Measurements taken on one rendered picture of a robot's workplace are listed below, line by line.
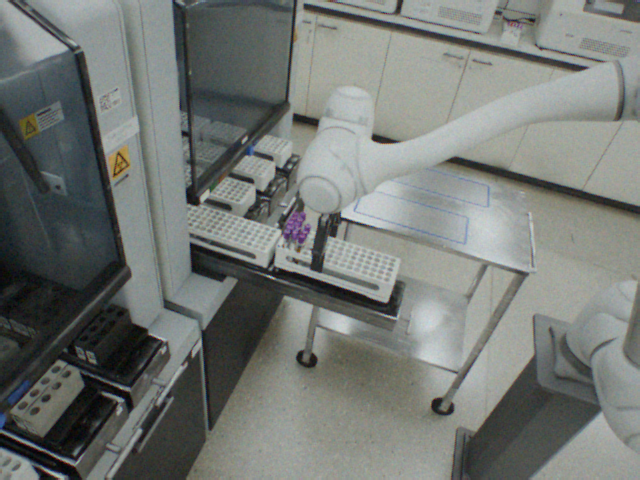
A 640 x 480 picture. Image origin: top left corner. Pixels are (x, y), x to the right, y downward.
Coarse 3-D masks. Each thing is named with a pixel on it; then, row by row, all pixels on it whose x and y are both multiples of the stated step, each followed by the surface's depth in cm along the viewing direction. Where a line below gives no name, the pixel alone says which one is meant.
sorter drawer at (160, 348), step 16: (144, 352) 93; (160, 352) 96; (80, 368) 90; (128, 368) 90; (144, 368) 92; (160, 368) 98; (176, 368) 99; (112, 384) 88; (128, 384) 88; (144, 384) 93; (160, 384) 95; (128, 400) 90; (160, 400) 93
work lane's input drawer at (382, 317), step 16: (192, 256) 120; (208, 256) 119; (224, 256) 118; (224, 272) 120; (240, 272) 118; (256, 272) 116; (272, 272) 116; (288, 272) 118; (272, 288) 118; (288, 288) 116; (304, 288) 114; (320, 288) 114; (336, 288) 116; (400, 288) 117; (320, 304) 116; (336, 304) 114; (352, 304) 112; (368, 304) 112; (384, 304) 114; (400, 304) 114; (368, 320) 113; (384, 320) 112
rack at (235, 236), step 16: (192, 208) 123; (208, 208) 124; (192, 224) 119; (208, 224) 120; (224, 224) 120; (240, 224) 121; (256, 224) 122; (192, 240) 119; (208, 240) 122; (224, 240) 115; (240, 240) 116; (256, 240) 117; (272, 240) 117; (240, 256) 117; (256, 256) 120; (272, 256) 119
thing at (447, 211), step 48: (384, 192) 148; (432, 192) 152; (480, 192) 156; (432, 240) 133; (480, 240) 135; (528, 240) 138; (432, 288) 195; (384, 336) 172; (432, 336) 175; (480, 336) 149
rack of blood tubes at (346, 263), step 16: (336, 240) 116; (304, 256) 110; (336, 256) 112; (352, 256) 112; (368, 256) 113; (384, 256) 114; (304, 272) 113; (336, 272) 115; (352, 272) 108; (368, 272) 108; (384, 272) 109; (352, 288) 111; (368, 288) 110; (384, 288) 108
